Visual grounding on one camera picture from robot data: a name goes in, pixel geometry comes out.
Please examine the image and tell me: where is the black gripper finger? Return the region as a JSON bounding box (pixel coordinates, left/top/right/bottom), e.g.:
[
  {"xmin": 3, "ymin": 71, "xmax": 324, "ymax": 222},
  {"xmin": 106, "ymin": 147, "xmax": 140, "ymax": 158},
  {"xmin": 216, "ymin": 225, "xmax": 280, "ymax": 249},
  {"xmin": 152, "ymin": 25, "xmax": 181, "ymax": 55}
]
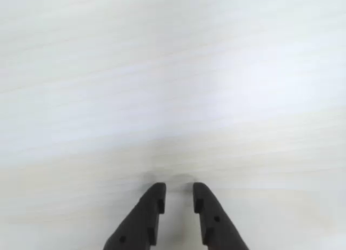
[
  {"xmin": 103, "ymin": 182, "xmax": 167, "ymax": 250},
  {"xmin": 192, "ymin": 182, "xmax": 250, "ymax": 250}
]

